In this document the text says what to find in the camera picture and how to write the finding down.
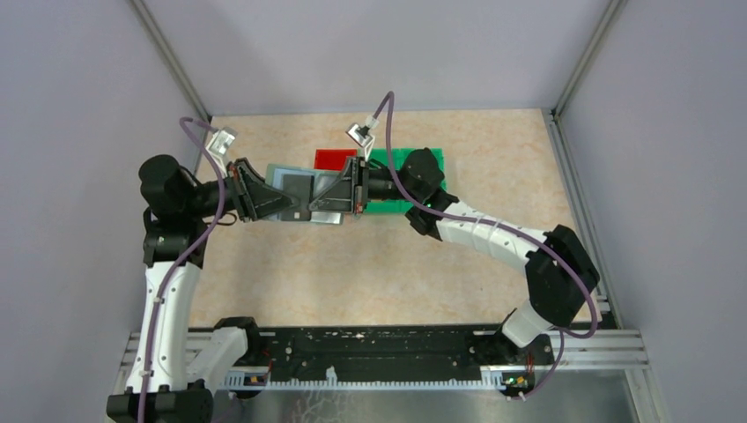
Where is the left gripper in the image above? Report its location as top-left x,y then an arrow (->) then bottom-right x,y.
185,157 -> 302,222

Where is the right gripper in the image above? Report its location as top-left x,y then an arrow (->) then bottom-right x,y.
307,157 -> 419,216

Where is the silver credit card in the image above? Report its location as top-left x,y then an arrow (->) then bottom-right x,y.
287,176 -> 343,225

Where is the sage green card holder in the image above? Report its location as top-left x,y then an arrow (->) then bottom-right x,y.
265,164 -> 337,223

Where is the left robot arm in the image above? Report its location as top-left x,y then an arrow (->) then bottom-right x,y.
106,154 -> 300,422

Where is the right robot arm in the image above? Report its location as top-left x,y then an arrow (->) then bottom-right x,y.
307,148 -> 600,363

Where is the red plastic bin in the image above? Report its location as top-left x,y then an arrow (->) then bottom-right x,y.
314,149 -> 358,171

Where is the middle green plastic bin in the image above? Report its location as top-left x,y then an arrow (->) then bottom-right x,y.
364,148 -> 410,215

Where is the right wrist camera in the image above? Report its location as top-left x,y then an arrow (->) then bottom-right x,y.
346,115 -> 379,160

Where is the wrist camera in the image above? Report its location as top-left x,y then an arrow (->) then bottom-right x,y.
207,127 -> 237,174
346,115 -> 379,160

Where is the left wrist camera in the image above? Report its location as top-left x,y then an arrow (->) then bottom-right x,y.
207,127 -> 237,174

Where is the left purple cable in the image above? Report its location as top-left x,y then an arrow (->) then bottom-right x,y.
136,116 -> 230,423

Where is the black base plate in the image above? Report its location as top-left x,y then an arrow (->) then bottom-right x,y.
237,324 -> 555,382

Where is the aluminium frame rail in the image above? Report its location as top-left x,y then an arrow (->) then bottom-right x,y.
120,330 -> 649,373

